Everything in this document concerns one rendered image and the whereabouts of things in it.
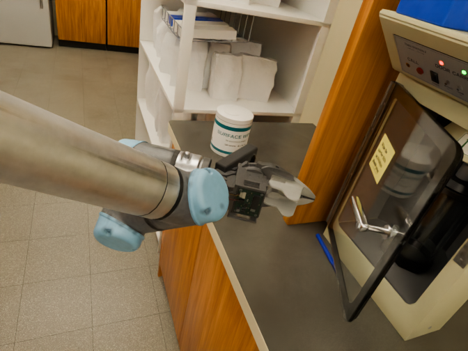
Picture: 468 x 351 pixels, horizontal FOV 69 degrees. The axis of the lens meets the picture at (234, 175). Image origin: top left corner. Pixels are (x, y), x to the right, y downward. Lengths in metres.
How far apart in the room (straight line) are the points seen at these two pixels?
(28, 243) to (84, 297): 0.50
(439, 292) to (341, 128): 0.39
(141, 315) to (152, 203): 1.46
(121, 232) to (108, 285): 1.43
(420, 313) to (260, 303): 0.32
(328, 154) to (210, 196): 0.49
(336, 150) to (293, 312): 0.40
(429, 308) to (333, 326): 0.19
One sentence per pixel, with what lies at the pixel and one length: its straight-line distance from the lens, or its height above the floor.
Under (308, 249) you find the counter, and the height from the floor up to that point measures 0.94.
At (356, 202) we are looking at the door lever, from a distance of 0.67.
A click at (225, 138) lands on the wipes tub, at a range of 1.16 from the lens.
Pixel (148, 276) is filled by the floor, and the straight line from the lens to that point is 1.98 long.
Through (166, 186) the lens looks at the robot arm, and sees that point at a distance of 0.41.
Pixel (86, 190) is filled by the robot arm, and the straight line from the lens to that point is 0.36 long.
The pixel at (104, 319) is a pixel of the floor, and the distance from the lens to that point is 1.84.
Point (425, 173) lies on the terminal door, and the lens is 0.58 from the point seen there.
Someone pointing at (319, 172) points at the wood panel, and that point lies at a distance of 0.90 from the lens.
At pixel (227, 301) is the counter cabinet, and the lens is 0.97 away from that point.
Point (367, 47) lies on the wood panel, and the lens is 0.79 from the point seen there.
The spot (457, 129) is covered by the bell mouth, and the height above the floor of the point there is 1.35.
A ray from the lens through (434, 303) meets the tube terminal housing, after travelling 0.79.
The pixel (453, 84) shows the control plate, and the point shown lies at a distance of 0.67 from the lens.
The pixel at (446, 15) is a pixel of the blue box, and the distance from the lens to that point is 0.63.
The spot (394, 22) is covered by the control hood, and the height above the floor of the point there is 1.50.
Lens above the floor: 1.54
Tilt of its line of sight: 33 degrees down
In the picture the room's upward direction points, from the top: 14 degrees clockwise
